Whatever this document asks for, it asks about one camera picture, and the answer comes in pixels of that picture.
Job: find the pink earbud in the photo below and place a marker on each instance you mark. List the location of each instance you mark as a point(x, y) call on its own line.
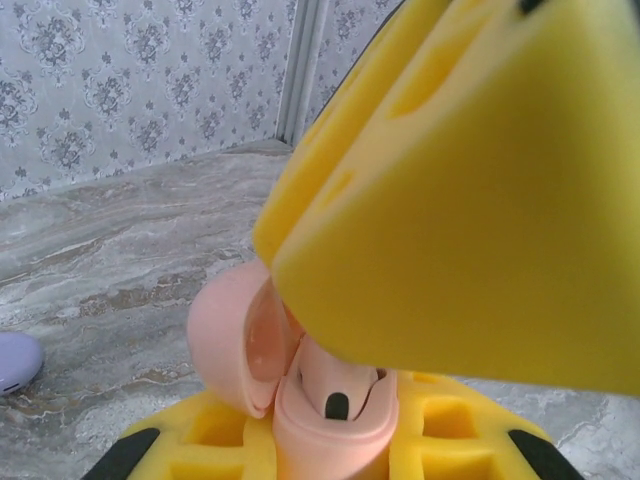
point(320, 390)

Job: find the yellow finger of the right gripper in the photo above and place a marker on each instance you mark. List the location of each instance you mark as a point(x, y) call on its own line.
point(475, 225)
point(325, 150)

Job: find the pink earbud charging case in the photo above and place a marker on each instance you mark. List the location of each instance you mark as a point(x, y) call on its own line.
point(220, 340)

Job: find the purple earbud charging case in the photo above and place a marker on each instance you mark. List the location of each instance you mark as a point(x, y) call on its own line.
point(17, 360)

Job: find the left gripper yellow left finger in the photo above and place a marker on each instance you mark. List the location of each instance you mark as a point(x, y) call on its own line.
point(175, 450)

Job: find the aluminium corner post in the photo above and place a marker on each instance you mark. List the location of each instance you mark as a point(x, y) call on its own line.
point(302, 75)

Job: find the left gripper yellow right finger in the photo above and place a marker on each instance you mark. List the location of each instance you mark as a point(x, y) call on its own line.
point(450, 450)

